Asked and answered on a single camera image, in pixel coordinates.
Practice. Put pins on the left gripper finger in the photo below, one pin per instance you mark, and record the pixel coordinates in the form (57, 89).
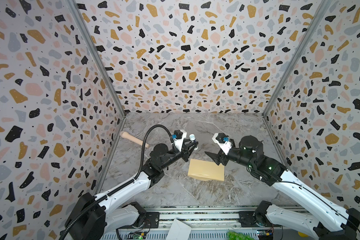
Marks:
(190, 144)
(190, 150)

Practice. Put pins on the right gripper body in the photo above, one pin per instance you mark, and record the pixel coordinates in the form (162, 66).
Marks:
(223, 156)

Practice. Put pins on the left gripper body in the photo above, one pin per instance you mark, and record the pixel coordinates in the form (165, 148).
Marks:
(182, 152)

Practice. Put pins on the yellow paper envelope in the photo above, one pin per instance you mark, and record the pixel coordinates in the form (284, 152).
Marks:
(206, 171)

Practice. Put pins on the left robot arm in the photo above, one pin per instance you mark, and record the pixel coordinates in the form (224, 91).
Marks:
(93, 216)

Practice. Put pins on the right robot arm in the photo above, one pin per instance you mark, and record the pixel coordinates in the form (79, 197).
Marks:
(324, 219)

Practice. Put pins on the white paper sheet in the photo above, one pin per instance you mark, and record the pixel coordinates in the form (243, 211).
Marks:
(179, 231)

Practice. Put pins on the green plastic bag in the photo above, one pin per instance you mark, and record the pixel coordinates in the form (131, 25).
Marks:
(238, 236)

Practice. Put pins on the right circuit board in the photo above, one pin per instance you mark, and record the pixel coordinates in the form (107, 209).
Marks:
(265, 235)

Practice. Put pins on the circuit board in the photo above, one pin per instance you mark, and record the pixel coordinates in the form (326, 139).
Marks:
(136, 236)
(265, 235)

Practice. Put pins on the left circuit board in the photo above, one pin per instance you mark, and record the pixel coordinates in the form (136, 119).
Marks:
(136, 236)

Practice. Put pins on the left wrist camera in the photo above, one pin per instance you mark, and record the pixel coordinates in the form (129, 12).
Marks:
(178, 139)

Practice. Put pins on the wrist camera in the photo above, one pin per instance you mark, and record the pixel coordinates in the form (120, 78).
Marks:
(178, 139)
(223, 141)

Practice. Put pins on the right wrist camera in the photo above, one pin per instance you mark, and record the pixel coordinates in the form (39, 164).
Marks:
(223, 141)

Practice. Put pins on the beige wooden stamp handle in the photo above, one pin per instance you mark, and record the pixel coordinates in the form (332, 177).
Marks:
(131, 138)

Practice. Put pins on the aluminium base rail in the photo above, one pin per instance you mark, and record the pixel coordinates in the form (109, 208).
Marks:
(204, 221)

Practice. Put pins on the right corner aluminium post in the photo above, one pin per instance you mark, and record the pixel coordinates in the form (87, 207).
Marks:
(319, 14)

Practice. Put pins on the corner aluminium post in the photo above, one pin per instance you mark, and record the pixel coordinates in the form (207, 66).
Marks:
(319, 14)
(72, 6)

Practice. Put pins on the left corner aluminium post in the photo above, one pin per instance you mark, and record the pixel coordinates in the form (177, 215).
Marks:
(72, 6)

